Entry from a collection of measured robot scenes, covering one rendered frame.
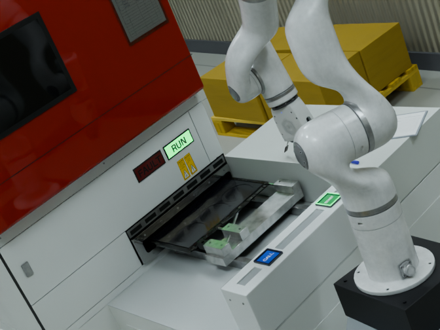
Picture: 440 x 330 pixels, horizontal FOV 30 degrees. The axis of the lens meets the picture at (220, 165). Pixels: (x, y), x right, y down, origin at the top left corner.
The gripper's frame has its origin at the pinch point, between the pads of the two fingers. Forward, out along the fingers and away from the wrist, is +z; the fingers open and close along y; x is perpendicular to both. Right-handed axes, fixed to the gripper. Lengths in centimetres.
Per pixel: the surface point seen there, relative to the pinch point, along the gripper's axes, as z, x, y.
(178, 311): 23, -40, -36
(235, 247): 17.7, -17.1, -30.3
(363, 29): 31, 231, -187
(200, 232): 12.5, -15.8, -45.6
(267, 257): 14.7, -26.4, -3.4
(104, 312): 18, -48, -63
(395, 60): 54, 227, -171
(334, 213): 16.6, -4.2, 0.9
